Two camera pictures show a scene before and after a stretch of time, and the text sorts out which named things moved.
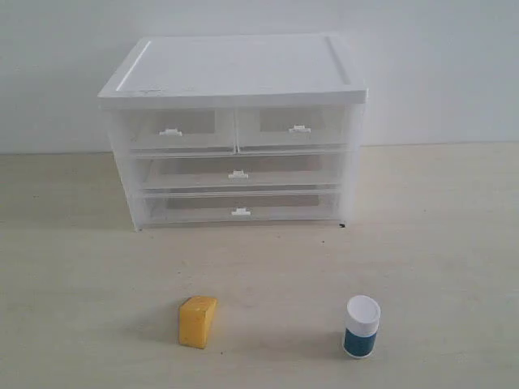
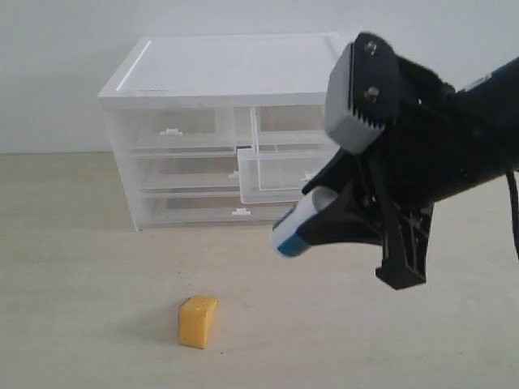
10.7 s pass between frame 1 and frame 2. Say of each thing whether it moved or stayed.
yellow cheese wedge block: stayed
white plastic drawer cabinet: stayed
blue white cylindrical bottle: moved
